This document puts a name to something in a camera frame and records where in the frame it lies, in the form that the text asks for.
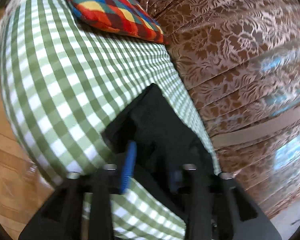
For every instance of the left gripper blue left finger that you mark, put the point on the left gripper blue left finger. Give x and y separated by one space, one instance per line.
127 168

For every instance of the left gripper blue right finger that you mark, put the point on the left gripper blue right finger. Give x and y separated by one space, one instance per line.
175 180

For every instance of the black pants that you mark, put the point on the black pants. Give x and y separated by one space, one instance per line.
164 143

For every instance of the beige curtain tieback band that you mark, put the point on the beige curtain tieback band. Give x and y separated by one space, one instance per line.
282 121

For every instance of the green white checkered bedsheet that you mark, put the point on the green white checkered bedsheet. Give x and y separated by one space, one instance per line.
62 84

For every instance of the brown floral curtain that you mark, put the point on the brown floral curtain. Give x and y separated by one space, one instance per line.
240 63

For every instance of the multicolour plaid pillow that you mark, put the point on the multicolour plaid pillow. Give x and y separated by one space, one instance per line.
122 17

